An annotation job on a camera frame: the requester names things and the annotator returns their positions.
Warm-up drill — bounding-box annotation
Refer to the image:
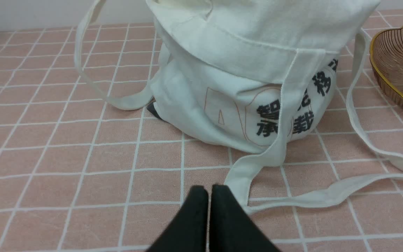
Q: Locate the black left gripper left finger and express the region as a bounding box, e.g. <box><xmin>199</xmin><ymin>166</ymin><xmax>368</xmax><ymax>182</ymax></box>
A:
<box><xmin>147</xmin><ymin>185</ymin><xmax>208</xmax><ymax>252</ymax></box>

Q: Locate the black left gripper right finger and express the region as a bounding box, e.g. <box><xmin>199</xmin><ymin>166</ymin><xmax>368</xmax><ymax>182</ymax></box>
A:
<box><xmin>209</xmin><ymin>184</ymin><xmax>280</xmax><ymax>252</ymax></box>

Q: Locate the white canvas tote bag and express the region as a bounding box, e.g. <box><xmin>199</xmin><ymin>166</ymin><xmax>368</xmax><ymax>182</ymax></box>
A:
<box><xmin>74</xmin><ymin>0</ymin><xmax>403</xmax><ymax>214</ymax></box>

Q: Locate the pink grid tablecloth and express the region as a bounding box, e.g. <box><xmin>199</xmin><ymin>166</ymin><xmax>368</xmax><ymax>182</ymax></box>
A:
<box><xmin>0</xmin><ymin>0</ymin><xmax>403</xmax><ymax>252</ymax></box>

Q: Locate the gold wire basket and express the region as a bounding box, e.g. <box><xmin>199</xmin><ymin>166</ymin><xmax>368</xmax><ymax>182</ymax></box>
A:
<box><xmin>369</xmin><ymin>27</ymin><xmax>403</xmax><ymax>110</ymax></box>

